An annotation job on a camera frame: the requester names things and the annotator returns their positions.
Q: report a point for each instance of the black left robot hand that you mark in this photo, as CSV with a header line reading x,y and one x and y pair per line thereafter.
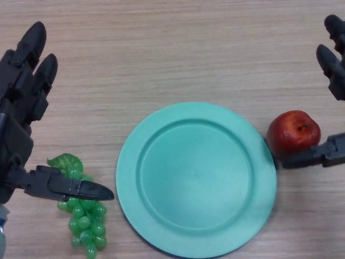
x,y
16,108

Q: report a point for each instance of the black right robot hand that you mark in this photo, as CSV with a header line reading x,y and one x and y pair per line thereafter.
x,y
332,153

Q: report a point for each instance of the red apple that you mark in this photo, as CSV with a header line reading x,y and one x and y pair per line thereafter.
x,y
288,132

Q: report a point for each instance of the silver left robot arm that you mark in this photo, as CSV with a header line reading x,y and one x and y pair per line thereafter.
x,y
2,240

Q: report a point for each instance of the green round plate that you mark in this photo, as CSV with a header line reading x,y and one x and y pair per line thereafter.
x,y
194,178

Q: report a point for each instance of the green plastic grape bunch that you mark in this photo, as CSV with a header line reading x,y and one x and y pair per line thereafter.
x,y
87,233

